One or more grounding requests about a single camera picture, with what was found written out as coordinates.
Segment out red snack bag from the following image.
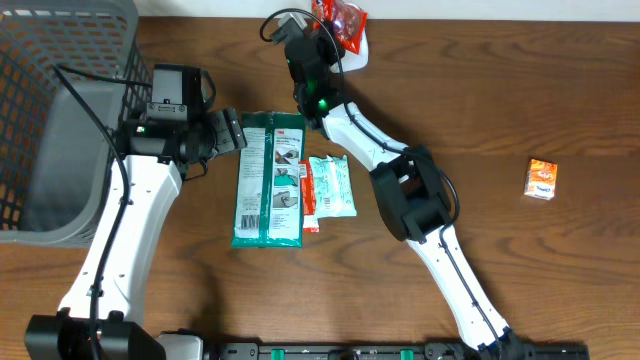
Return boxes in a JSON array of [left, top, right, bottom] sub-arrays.
[[311, 0, 368, 55]]

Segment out dark green package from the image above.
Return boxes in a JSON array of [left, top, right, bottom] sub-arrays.
[[231, 112, 305, 248]]

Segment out red stick sachet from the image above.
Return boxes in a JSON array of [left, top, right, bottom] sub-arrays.
[[299, 160, 319, 233]]

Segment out light green wipes pack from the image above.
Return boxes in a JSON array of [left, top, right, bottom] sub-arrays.
[[309, 155, 357, 218]]

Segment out small orange white box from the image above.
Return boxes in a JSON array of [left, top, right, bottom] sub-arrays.
[[524, 159, 558, 200]]

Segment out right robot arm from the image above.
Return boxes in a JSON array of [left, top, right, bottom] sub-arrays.
[[282, 28, 521, 359]]

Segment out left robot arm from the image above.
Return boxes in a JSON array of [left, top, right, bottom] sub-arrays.
[[24, 64, 247, 359]]

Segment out white barcode scanner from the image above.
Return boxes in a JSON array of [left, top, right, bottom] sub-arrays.
[[342, 29, 369, 72]]

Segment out grey plastic mesh basket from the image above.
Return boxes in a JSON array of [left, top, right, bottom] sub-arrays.
[[1, 0, 151, 248]]

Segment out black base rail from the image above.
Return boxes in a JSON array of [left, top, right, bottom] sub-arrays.
[[159, 341, 592, 360]]

